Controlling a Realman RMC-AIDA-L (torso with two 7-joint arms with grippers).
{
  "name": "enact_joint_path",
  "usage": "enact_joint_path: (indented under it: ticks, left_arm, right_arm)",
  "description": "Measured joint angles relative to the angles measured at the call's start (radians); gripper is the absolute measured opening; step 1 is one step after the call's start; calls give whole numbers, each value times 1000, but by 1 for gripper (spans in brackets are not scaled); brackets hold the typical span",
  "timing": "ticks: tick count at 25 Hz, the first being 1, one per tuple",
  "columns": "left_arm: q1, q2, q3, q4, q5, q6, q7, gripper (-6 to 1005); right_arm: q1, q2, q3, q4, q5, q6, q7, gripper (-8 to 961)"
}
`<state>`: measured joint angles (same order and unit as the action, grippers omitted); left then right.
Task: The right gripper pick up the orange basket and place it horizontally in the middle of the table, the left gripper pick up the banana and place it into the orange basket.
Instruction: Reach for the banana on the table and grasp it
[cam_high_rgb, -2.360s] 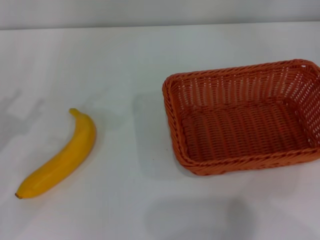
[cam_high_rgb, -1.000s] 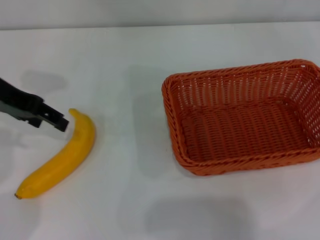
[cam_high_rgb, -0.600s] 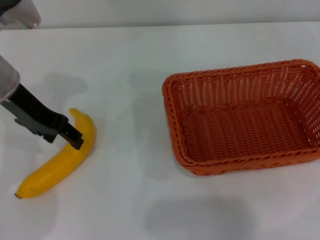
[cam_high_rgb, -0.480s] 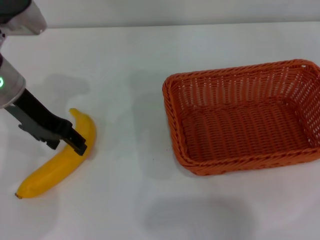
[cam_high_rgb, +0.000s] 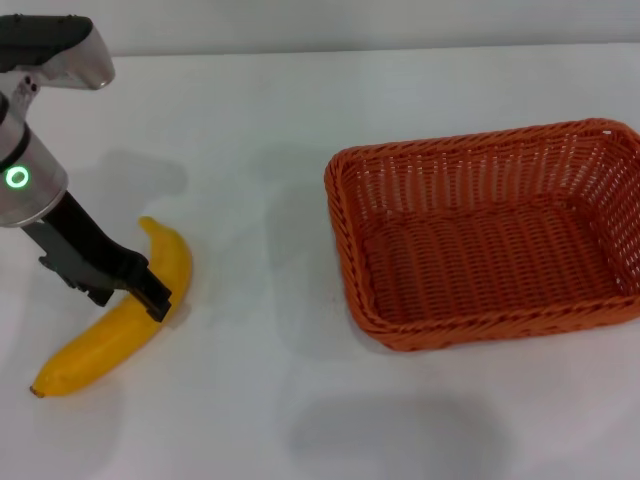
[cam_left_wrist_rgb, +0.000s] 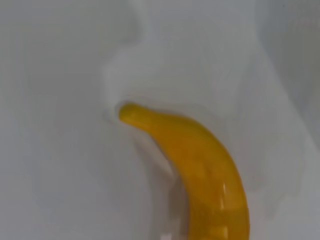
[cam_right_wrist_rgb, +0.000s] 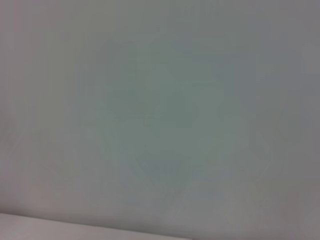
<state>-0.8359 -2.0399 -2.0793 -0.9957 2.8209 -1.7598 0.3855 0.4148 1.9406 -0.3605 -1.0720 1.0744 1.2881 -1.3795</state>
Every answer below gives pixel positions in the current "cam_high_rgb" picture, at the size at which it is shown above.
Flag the yellow banana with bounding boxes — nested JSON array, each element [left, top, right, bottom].
[[29, 215, 194, 400]]

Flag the orange woven basket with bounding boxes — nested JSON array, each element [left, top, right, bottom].
[[323, 117, 640, 354]]

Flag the silver black wrist camera housing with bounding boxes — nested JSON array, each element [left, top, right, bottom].
[[0, 14, 117, 92]]

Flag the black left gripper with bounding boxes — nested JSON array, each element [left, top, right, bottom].
[[22, 191, 175, 322]]

